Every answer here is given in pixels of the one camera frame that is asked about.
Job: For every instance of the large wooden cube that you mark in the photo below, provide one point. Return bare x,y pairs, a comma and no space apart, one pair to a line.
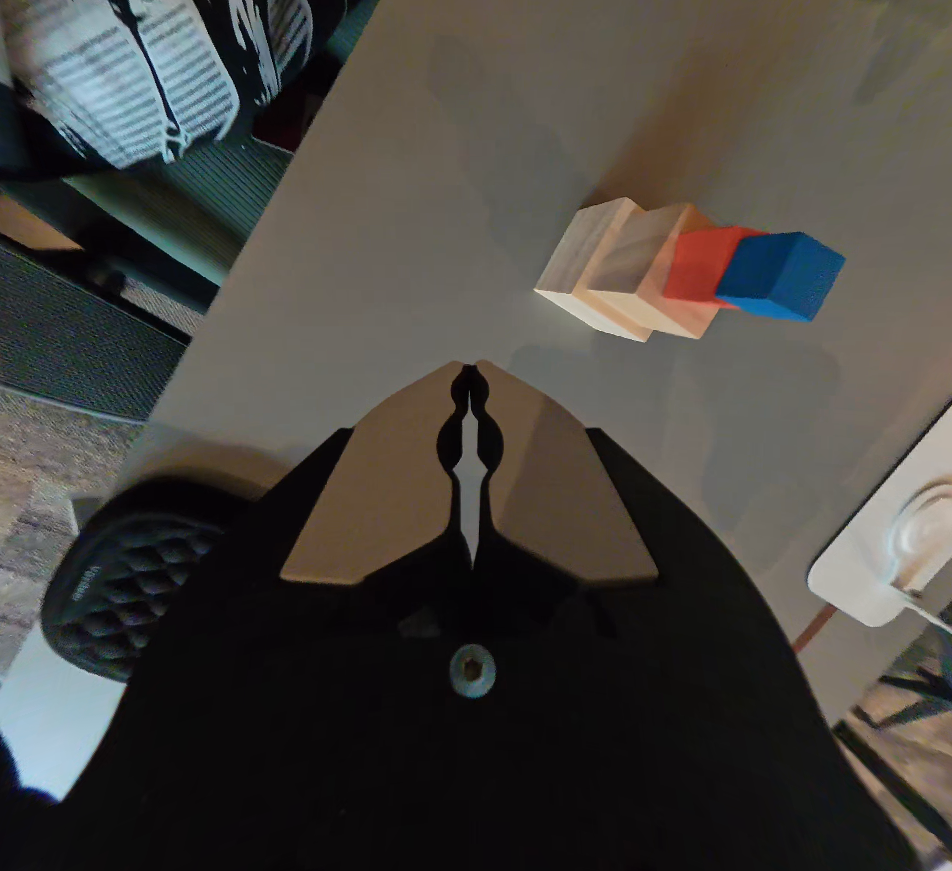
580,269

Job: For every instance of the white document stand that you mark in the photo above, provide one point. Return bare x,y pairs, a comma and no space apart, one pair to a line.
878,544

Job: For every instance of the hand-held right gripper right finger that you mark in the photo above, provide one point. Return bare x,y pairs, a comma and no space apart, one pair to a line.
573,499

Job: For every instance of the medium wooden cube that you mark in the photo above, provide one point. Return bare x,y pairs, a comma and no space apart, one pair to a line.
647,276

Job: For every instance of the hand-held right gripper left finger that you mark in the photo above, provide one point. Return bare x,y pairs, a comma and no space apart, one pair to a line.
372,499

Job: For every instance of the tiny blue cube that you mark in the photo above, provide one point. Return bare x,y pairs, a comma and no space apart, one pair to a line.
781,276

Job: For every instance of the small red cube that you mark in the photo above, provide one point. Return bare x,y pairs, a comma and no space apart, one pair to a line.
699,264

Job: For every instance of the black wrist rest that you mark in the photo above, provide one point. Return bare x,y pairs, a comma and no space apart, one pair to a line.
127,589

